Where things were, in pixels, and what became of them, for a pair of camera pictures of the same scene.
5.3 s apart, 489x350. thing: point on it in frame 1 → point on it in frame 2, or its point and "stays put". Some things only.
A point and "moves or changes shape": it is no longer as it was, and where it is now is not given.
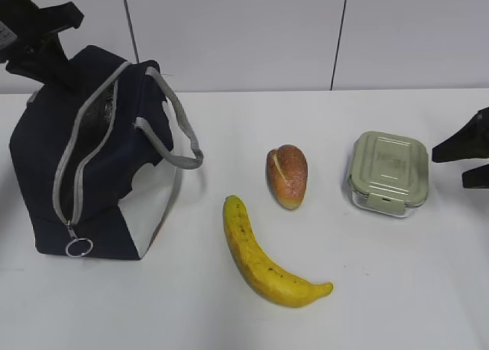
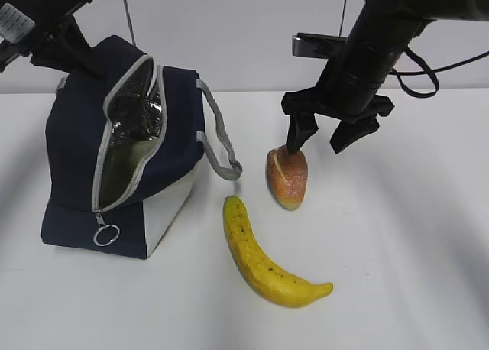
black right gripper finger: x=476 y=178 → x=348 y=131
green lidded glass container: x=388 y=173 → x=124 y=161
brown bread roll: x=287 y=173 stays put
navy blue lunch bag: x=94 y=162 moves or changes shape
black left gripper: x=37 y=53 → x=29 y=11
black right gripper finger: x=471 y=142 → x=302 y=126
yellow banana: x=263 y=273 stays put
